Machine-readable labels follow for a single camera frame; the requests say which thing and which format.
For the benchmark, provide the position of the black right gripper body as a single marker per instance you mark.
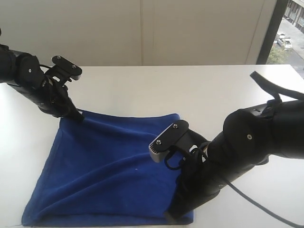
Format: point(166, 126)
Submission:
point(198, 183)

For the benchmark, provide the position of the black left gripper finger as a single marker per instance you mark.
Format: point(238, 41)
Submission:
point(73, 113)

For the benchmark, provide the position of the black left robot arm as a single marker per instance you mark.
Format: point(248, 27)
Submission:
point(22, 71)

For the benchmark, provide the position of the blue towel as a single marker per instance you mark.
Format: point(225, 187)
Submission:
point(99, 173)

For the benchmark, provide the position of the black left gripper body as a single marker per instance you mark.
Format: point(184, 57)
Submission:
point(52, 99)

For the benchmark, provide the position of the black window frame post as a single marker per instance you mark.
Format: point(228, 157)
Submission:
point(271, 31)

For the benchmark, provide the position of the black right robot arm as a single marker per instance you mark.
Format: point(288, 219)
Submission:
point(249, 136)

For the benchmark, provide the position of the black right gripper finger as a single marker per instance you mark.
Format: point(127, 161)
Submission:
point(174, 213)

